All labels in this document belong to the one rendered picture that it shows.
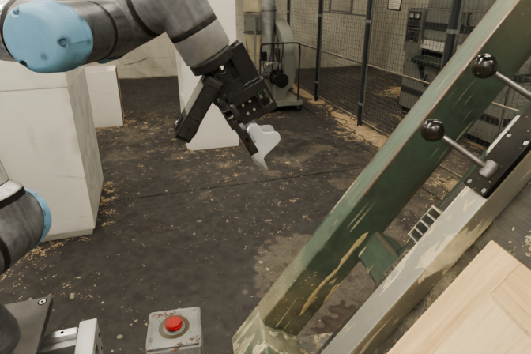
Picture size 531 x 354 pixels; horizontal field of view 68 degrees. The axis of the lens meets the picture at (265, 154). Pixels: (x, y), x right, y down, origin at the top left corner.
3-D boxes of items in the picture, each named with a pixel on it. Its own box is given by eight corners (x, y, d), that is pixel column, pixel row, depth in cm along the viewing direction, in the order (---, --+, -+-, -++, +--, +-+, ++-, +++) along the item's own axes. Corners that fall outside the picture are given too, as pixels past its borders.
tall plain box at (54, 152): (35, 192, 348) (-20, -26, 282) (107, 183, 364) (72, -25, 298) (5, 251, 269) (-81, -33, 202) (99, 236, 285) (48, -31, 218)
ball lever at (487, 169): (483, 181, 63) (413, 132, 65) (500, 163, 62) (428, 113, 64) (491, 185, 60) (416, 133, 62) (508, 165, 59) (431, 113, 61)
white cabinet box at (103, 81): (80, 119, 548) (70, 67, 521) (124, 115, 564) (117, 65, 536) (76, 129, 508) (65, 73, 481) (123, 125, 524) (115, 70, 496)
